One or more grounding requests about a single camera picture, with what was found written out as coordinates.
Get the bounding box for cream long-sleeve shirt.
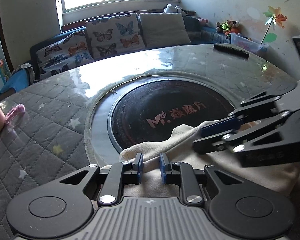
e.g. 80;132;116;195
119;121;300;197

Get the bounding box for black remote control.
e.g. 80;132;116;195
213;44;249;60

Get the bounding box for grey quilted star tablecloth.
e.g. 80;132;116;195
0;44;294;239

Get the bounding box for clear plastic storage box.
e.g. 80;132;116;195
230;33;269;55

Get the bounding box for plush toy pile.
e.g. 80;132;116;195
216;20;240;36

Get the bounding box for dark blue sofa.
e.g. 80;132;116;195
0;13;230;100

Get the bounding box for colourful paper pinwheel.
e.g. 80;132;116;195
260;6;288;44

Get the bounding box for pink plush toy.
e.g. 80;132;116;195
198;18;209;27

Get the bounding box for plain beige cushion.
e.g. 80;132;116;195
139;13;191;49

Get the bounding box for white plush toy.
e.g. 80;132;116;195
164;4;187;15

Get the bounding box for grey blanket on sofa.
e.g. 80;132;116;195
11;63;36;84

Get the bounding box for left butterfly cushion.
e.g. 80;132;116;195
36;30;94;80

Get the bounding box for butterfly cushion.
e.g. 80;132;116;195
85;13;146;61
36;30;94;80

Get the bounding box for middle butterfly cushion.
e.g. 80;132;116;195
85;13;146;61

